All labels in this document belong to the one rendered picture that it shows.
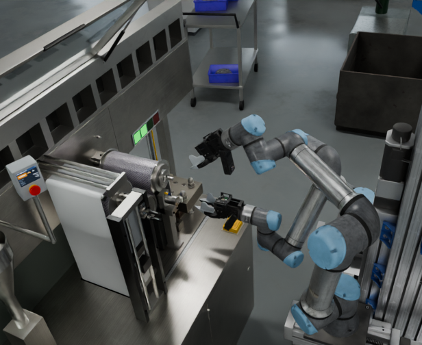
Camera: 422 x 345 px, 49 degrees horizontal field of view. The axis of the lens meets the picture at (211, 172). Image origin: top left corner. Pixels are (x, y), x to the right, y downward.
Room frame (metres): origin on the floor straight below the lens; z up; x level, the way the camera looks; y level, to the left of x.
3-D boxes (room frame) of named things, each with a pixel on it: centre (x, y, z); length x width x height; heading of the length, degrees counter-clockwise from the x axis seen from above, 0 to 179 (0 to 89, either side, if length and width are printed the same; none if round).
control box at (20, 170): (1.00, 0.50, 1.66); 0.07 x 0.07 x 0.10; 38
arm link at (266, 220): (1.31, -0.20, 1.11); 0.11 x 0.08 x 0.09; 61
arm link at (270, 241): (1.30, -0.21, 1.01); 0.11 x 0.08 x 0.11; 34
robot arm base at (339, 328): (1.02, -0.44, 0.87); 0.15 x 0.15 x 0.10
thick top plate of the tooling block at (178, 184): (1.71, 0.26, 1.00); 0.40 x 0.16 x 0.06; 61
